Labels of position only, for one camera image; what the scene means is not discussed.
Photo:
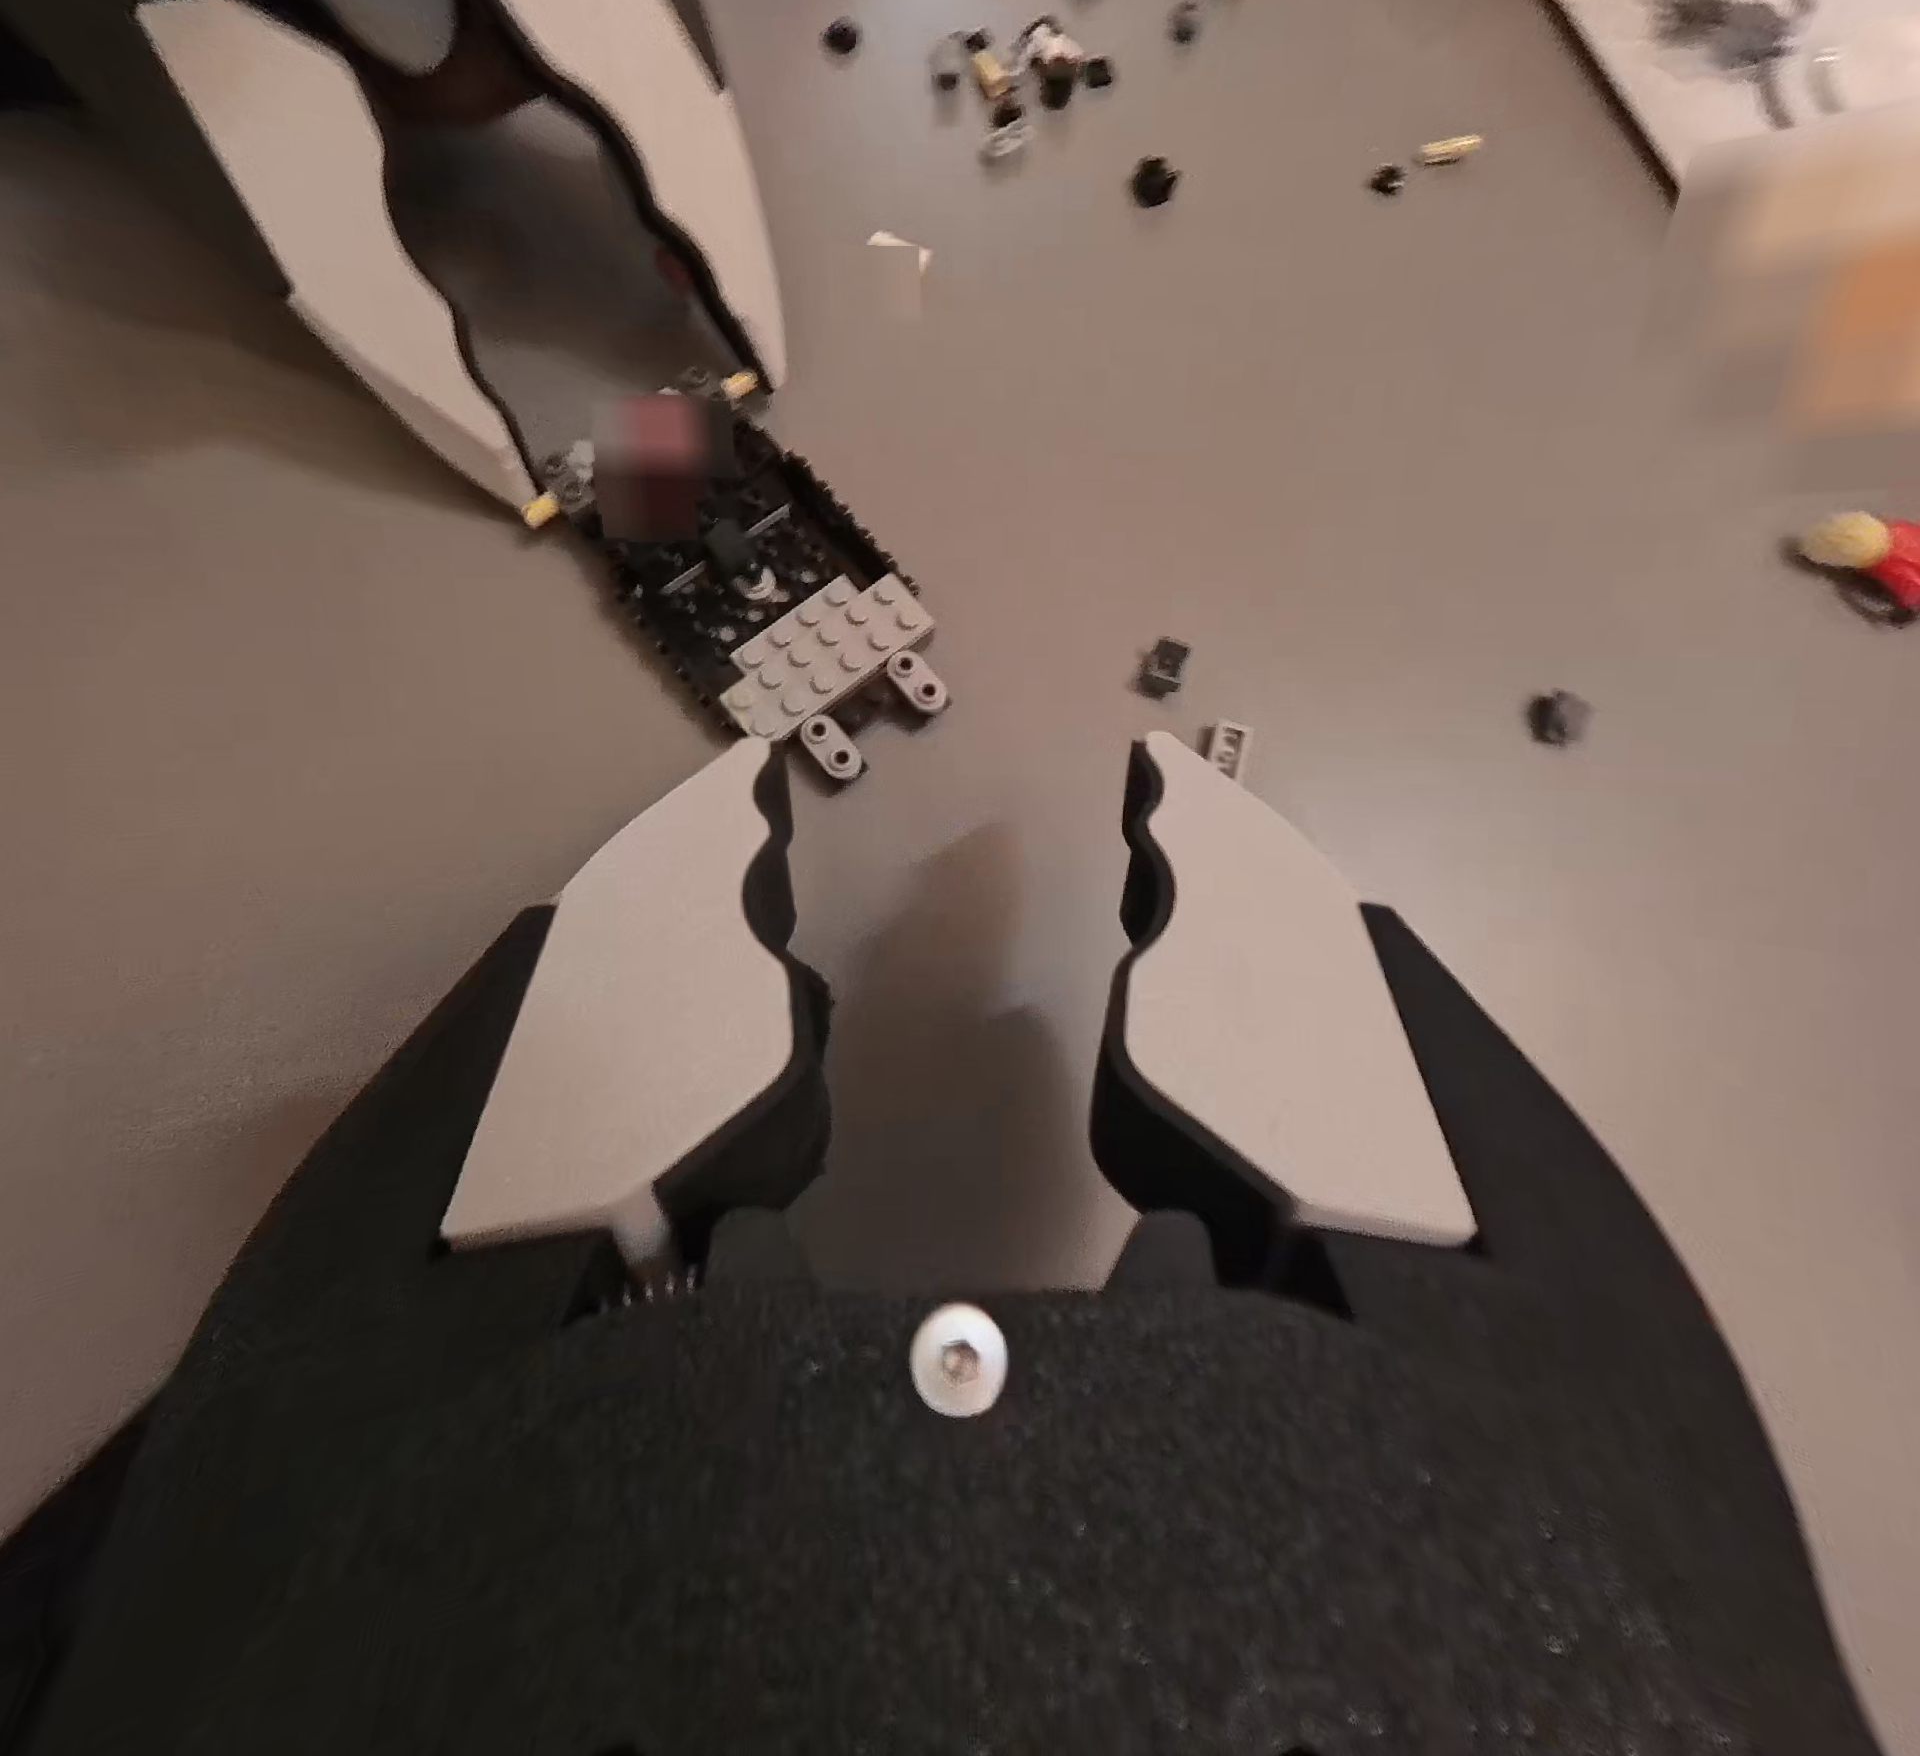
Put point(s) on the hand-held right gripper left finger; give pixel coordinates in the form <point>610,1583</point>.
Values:
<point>644,1036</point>

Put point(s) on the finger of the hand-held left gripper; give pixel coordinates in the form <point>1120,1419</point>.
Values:
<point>299,168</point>
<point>658,138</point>

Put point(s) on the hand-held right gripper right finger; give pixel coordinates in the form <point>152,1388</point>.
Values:
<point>1275,1036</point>

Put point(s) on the long light grey brick plate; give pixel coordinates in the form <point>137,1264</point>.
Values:
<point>1233,742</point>

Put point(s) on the toy brick car chassis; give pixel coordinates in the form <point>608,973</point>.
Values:
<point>824,652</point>

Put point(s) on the small black brick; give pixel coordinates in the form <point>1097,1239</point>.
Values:
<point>1386,178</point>
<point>842,36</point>

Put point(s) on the small dark grey brick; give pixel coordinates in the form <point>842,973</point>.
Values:
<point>1557,720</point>
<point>1164,667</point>

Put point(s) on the pile of small toy bricks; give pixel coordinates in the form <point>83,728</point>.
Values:
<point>1056,84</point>

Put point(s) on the black stud brick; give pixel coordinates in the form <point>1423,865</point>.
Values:
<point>1154,181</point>

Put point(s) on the dark grey round-hole plate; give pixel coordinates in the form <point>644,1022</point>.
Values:
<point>1187,21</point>

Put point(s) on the red toy minifigure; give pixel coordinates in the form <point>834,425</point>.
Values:
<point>1880,557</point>

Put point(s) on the tan toy pin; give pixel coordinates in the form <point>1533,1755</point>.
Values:
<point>1446,148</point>

